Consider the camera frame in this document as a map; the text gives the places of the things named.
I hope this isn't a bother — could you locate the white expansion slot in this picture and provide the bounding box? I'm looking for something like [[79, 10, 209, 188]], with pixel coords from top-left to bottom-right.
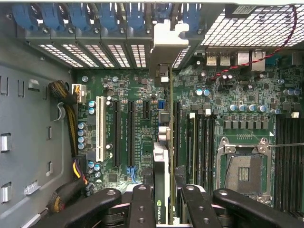
[[95, 95, 105, 162]]

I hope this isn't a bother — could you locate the short black expansion slot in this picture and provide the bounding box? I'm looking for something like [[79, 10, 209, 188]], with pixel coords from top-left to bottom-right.
[[142, 100, 151, 120]]

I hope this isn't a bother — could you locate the thin locking lever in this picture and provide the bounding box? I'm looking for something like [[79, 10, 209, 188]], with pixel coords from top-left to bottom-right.
[[223, 143, 304, 150]]

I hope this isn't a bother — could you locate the black RAM stick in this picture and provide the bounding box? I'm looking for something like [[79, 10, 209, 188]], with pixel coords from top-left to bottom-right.
[[189, 112, 197, 181]]

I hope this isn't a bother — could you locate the CPU socket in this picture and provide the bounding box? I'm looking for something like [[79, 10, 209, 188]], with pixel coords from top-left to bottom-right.
[[217, 137, 273, 204]]

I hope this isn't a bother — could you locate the red black twisted wire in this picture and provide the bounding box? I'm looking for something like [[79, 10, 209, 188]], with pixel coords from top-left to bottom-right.
[[209, 4, 299, 80]]

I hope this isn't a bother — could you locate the silver USB port pair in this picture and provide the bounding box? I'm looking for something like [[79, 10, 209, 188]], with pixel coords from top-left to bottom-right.
[[206, 50, 231, 67]]

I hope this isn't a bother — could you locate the green motherboard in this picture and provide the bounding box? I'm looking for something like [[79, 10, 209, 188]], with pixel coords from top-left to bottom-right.
[[76, 51, 304, 216]]

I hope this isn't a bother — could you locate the purple yellow wire bundle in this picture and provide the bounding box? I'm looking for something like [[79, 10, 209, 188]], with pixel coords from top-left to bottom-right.
[[47, 154, 89, 213]]

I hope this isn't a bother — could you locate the long black expansion slot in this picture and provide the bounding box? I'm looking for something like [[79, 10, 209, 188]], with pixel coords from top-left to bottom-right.
[[174, 100, 181, 167], [112, 100, 121, 167], [128, 100, 136, 167]]

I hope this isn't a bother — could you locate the white power connector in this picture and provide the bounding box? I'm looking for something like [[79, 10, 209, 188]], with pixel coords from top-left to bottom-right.
[[71, 83, 87, 105]]

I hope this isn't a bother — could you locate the open PC case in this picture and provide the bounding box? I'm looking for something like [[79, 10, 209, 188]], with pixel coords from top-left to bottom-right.
[[0, 0, 304, 228]]

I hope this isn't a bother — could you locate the blue card retention clip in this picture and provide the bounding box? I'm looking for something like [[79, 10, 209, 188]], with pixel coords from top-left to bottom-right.
[[127, 3, 146, 32], [156, 3, 173, 22], [98, 3, 120, 32], [70, 3, 93, 32], [11, 3, 39, 32], [41, 3, 65, 32], [184, 3, 202, 33]]

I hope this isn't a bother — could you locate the silver network port block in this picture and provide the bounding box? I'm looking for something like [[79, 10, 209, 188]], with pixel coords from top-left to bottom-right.
[[237, 49, 266, 72]]

